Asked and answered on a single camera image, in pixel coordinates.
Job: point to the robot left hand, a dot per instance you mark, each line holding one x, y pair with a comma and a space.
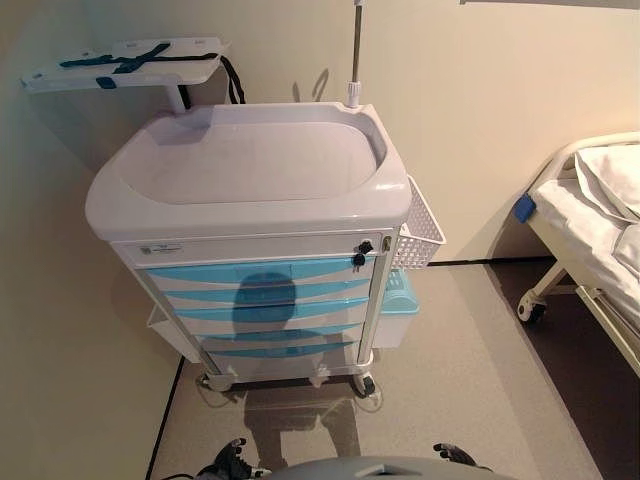
239, 462

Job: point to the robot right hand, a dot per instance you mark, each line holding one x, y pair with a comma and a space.
457, 455

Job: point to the blue striped cart drawer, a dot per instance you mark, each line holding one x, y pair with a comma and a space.
215, 315
210, 295
200, 274
260, 351
250, 336

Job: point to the white top cart drawer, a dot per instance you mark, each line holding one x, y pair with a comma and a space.
240, 247

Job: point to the grey robot torso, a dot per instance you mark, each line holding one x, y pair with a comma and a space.
390, 469

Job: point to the white cart caster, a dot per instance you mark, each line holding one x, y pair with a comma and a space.
217, 382
320, 377
364, 385

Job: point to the white bin with blue lid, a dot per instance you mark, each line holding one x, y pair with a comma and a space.
397, 315

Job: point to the bed caster wheel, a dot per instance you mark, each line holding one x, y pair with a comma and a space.
534, 310

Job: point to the black key in lock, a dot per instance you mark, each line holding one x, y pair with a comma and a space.
358, 260
363, 246

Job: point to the white perforated side basket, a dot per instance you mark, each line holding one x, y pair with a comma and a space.
422, 225

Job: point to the blue bed corner bumper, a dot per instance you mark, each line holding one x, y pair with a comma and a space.
525, 209

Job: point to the white medical cart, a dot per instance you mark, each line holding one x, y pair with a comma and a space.
250, 200

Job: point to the white bed sheet mattress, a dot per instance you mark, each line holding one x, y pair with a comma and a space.
580, 220

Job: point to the white pillow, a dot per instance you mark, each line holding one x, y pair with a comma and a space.
607, 175

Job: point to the metal IV pole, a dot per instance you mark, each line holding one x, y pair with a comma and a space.
357, 50

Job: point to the cream hospital bed frame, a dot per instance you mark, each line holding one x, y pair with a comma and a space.
550, 280

